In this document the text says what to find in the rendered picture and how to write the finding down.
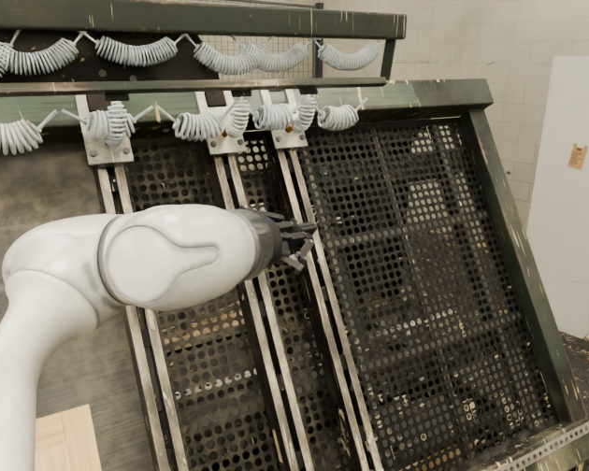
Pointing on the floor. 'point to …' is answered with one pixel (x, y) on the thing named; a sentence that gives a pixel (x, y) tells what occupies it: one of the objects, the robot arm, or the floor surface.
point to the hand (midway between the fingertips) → (302, 233)
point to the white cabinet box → (574, 195)
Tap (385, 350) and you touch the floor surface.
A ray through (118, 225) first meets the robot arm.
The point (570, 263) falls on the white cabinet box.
